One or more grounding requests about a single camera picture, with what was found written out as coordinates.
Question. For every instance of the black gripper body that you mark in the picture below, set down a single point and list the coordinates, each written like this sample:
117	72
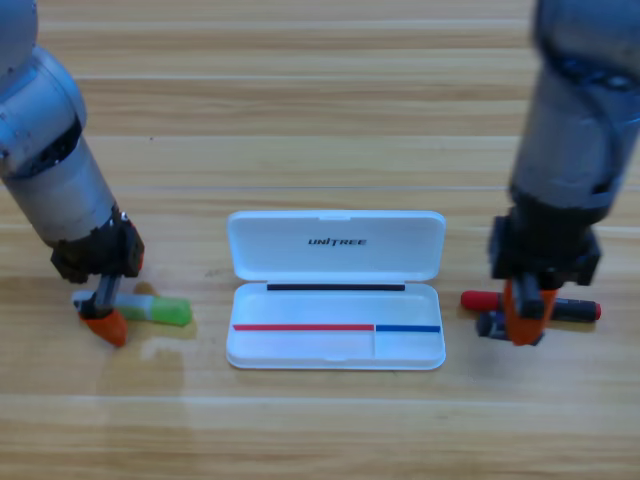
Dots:
100	250
545	250

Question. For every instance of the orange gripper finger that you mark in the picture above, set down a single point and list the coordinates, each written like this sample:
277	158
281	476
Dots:
111	327
512	320
145	289

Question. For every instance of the black sleeved eraser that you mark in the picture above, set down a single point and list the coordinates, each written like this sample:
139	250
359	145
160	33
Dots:
490	325

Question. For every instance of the green and white glue stick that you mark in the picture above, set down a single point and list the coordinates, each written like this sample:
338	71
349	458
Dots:
165	310

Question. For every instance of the red and black marker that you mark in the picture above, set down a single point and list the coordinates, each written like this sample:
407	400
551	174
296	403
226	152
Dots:
480	300

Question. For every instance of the white plastic pencil case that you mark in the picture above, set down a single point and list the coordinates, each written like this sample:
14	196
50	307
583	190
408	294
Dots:
350	260

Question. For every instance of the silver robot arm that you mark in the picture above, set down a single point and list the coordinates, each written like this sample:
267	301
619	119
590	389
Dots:
55	175
565	125

